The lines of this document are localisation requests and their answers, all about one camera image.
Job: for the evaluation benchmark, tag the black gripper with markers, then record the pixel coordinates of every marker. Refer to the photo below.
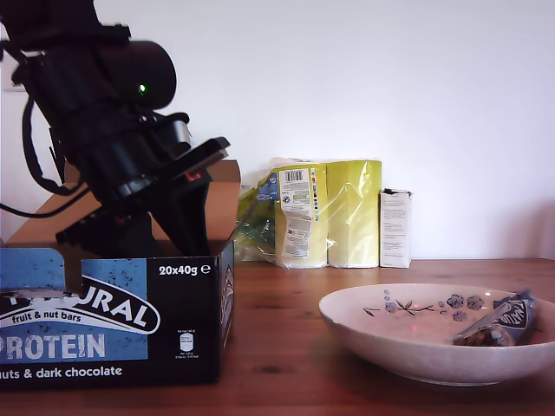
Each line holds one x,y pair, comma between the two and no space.
130,173

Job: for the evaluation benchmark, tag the blue black snackbar carton box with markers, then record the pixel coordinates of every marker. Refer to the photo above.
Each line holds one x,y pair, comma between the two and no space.
182,325

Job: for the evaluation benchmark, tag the white floral ceramic plate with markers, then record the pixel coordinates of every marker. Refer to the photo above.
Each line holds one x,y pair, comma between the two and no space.
412,355

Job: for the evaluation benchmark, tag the blue snack bar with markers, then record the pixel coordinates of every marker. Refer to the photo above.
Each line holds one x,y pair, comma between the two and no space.
511,320

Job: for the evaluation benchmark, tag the small white printed carton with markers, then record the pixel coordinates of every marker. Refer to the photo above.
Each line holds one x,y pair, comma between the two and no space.
394,232

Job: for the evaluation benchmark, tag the yellow kitchen roll pack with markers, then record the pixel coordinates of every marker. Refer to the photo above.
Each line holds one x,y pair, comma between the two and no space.
347,214

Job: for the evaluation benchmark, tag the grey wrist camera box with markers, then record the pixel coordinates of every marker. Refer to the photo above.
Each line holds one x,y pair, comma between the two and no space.
178,130

